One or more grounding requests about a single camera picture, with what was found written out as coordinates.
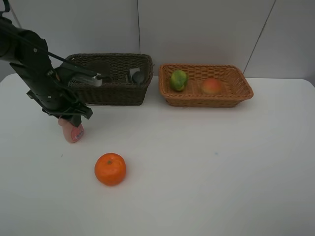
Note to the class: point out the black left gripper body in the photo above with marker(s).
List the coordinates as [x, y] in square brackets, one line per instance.
[50, 89]

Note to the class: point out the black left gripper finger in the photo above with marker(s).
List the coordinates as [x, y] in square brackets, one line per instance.
[75, 120]

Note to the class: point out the pink bottle white cap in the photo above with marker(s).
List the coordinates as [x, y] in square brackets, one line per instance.
[71, 133]

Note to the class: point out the translucent purple plastic cup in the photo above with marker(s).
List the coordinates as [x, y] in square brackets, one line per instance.
[102, 68]

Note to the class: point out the orange mandarin fruit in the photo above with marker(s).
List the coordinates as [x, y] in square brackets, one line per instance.
[110, 169]

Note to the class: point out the dark green pump bottle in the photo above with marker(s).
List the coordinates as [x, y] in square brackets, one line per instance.
[136, 76]

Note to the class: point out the green lime fruit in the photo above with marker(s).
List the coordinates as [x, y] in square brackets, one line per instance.
[178, 80]

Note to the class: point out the red yellow peach fruit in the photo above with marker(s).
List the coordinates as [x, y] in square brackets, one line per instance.
[211, 86]

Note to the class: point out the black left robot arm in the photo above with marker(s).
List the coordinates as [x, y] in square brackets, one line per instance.
[25, 49]

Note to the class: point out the dark brown wicker basket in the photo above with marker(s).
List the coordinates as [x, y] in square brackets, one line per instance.
[119, 92]

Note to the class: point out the light brown wicker basket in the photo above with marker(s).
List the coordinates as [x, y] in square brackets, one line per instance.
[234, 87]

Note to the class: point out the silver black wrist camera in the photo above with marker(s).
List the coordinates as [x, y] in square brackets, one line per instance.
[93, 79]

